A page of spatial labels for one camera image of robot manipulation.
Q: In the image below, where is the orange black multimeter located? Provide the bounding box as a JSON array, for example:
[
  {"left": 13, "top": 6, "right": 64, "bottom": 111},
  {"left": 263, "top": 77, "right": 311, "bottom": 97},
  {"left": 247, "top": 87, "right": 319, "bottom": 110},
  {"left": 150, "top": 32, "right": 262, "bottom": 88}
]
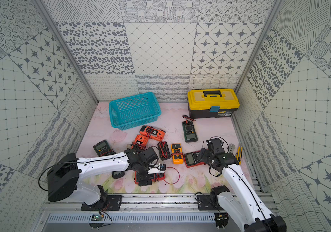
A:
[{"left": 131, "top": 134, "right": 149, "bottom": 150}]

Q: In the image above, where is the black multimeter with red leads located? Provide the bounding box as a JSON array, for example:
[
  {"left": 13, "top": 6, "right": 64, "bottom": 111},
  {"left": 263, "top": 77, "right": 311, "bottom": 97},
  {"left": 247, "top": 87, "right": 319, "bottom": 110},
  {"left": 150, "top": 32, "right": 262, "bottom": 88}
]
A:
[{"left": 157, "top": 141, "right": 171, "bottom": 160}]

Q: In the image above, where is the orange multimeter with leads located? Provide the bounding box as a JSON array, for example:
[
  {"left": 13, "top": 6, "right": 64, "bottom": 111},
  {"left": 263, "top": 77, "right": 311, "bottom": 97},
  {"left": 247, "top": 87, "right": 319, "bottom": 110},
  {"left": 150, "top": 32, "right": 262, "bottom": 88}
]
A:
[{"left": 139, "top": 125, "right": 166, "bottom": 142}]

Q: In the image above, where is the dark green multimeter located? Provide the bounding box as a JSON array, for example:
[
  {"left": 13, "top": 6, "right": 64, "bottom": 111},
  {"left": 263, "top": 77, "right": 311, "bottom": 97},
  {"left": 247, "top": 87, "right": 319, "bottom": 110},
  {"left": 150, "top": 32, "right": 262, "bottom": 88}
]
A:
[{"left": 182, "top": 115, "right": 198, "bottom": 143}]

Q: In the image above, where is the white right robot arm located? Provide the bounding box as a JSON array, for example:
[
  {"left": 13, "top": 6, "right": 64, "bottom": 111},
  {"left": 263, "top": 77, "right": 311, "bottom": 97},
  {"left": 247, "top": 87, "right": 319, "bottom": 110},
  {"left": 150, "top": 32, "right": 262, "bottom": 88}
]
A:
[{"left": 197, "top": 136, "right": 287, "bottom": 232}]

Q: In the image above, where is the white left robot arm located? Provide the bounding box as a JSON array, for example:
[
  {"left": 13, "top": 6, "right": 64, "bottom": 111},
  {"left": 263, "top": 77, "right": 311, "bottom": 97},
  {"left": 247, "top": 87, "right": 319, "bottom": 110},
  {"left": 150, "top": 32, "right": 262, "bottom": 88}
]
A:
[{"left": 45, "top": 148, "right": 166, "bottom": 206}]

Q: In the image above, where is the red flat multimeter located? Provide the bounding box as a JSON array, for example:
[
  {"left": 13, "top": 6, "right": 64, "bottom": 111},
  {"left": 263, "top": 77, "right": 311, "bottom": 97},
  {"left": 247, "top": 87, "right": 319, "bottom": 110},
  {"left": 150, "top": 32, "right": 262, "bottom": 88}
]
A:
[{"left": 184, "top": 151, "right": 205, "bottom": 168}]

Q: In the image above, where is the small black multimeter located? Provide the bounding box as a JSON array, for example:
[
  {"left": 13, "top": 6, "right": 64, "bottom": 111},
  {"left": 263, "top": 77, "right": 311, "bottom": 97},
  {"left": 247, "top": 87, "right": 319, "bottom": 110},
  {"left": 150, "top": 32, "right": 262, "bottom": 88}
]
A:
[{"left": 112, "top": 171, "right": 125, "bottom": 179}]

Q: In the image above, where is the green multimeter left side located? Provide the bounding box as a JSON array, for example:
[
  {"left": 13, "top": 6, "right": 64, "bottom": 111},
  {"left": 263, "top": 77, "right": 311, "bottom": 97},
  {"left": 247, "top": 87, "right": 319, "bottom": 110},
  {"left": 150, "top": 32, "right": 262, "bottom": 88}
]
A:
[{"left": 93, "top": 140, "right": 116, "bottom": 157}]

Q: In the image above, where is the yellow multimeter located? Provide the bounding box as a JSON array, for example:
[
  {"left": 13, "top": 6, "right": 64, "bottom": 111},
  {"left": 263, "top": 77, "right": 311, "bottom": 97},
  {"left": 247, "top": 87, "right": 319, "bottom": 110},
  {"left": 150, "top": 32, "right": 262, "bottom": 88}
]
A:
[{"left": 171, "top": 144, "right": 183, "bottom": 165}]

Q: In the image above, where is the teal plastic basket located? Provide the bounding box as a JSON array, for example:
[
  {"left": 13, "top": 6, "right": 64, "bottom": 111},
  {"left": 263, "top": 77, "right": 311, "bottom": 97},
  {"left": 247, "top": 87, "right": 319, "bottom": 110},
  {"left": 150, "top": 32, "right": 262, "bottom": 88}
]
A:
[{"left": 108, "top": 92, "right": 162, "bottom": 131}]

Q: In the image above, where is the yellow black toolbox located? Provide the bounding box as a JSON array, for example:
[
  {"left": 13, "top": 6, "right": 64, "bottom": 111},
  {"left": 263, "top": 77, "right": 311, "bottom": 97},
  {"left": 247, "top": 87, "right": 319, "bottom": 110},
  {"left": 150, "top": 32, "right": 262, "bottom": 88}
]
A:
[{"left": 187, "top": 89, "right": 240, "bottom": 119}]

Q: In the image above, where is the adjustable wrench orange handle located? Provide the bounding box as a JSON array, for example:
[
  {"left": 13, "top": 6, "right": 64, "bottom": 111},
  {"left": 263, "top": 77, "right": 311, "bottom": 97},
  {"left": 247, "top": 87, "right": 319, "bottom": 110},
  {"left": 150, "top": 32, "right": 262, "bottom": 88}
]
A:
[{"left": 228, "top": 143, "right": 236, "bottom": 153}]

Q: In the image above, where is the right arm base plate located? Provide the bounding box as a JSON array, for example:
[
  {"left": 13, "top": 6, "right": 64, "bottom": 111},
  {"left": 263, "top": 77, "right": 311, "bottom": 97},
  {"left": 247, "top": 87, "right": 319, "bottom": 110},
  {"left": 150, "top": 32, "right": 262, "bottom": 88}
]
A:
[{"left": 195, "top": 194, "right": 222, "bottom": 211}]

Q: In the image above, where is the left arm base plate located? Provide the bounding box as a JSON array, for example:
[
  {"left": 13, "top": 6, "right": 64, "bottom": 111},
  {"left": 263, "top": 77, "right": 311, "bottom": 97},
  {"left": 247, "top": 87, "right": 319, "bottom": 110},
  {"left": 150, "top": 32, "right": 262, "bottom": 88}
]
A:
[{"left": 80, "top": 195, "right": 123, "bottom": 211}]

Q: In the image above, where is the aluminium mounting rail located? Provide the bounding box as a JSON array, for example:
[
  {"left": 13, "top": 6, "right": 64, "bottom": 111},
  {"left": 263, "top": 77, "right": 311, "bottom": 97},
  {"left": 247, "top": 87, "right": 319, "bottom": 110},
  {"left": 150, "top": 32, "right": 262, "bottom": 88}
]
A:
[{"left": 37, "top": 192, "right": 279, "bottom": 230}]

